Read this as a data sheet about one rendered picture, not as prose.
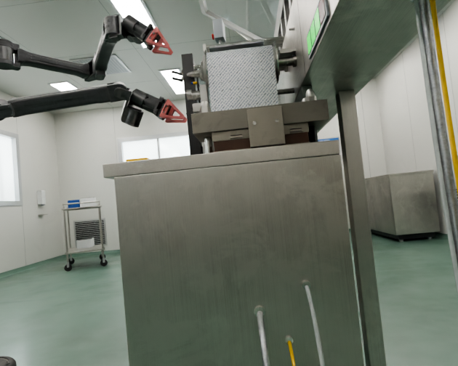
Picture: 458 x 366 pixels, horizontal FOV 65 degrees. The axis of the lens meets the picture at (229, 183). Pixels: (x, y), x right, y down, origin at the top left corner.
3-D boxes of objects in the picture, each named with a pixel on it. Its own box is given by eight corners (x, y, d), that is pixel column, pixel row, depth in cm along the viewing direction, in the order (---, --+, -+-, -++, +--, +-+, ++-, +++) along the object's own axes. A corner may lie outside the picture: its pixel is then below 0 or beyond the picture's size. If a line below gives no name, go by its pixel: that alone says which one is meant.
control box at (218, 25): (214, 44, 195) (212, 26, 195) (226, 42, 194) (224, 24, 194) (211, 38, 188) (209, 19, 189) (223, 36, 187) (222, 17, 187)
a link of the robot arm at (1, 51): (-10, 66, 151) (-11, 54, 152) (17, 67, 154) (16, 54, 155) (-19, 57, 143) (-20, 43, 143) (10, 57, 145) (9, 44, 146)
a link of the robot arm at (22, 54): (95, 86, 180) (94, 67, 181) (107, 77, 171) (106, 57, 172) (-10, 67, 148) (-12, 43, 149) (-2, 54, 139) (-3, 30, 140)
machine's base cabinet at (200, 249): (218, 282, 349) (210, 193, 353) (286, 277, 345) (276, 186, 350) (136, 495, 97) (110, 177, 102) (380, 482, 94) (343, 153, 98)
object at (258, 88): (213, 128, 127) (208, 76, 128) (280, 120, 126) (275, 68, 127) (213, 127, 127) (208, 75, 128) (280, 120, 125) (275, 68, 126)
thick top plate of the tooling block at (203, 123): (200, 142, 123) (198, 124, 123) (318, 129, 121) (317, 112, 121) (193, 133, 107) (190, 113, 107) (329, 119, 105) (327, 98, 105)
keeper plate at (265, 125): (250, 147, 106) (246, 110, 106) (284, 144, 105) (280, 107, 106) (250, 147, 103) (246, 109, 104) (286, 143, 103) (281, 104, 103)
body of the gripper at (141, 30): (143, 39, 131) (127, 29, 132) (151, 51, 141) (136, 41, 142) (153, 25, 131) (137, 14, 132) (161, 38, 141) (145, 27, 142)
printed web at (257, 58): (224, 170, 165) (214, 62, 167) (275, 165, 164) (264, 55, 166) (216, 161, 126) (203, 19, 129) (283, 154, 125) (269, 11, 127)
